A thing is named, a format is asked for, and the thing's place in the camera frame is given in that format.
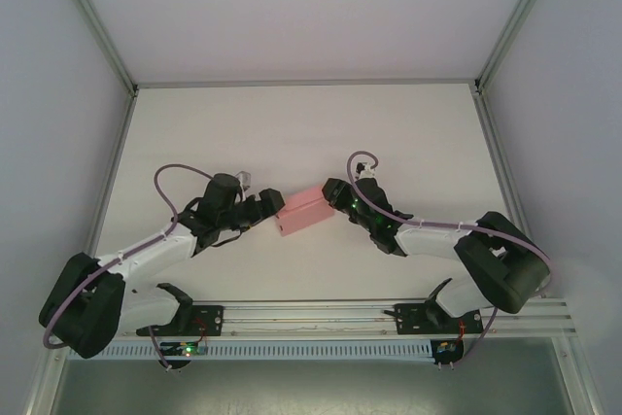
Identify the aluminium table side rail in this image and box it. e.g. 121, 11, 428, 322
72, 91, 140, 302
471, 89, 548, 300

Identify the white slotted cable duct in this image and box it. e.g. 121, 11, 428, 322
65, 339, 433, 362

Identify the aluminium table edge rail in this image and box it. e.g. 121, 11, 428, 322
133, 78, 480, 91

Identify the pink paper box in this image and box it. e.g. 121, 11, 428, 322
272, 185, 336, 240

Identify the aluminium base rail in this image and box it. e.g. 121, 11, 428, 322
46, 297, 579, 341

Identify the aluminium frame leg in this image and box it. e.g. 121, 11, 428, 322
26, 339, 69, 415
566, 336, 606, 415

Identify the aluminium frame post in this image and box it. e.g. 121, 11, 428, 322
46, 0, 142, 97
473, 0, 572, 95

